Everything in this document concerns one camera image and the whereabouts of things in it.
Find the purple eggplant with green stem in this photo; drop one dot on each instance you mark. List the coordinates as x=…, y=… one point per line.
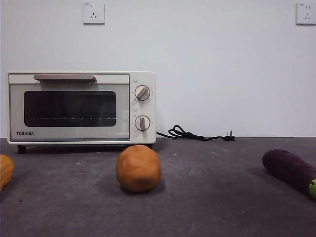
x=286, y=168

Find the round oven knob upright pointer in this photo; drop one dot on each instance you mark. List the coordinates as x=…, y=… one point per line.
x=142, y=123

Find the cream toaster oven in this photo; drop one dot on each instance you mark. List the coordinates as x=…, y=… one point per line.
x=132, y=108

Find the round oven knob tilted pointer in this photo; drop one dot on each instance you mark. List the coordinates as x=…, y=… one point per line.
x=142, y=93

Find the brown potato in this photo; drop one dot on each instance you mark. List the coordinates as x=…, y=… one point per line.
x=138, y=169

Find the yellow corn cob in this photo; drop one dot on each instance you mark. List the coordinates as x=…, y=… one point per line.
x=5, y=171

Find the white wall socket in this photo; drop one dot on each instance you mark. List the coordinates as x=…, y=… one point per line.
x=306, y=13
x=93, y=13

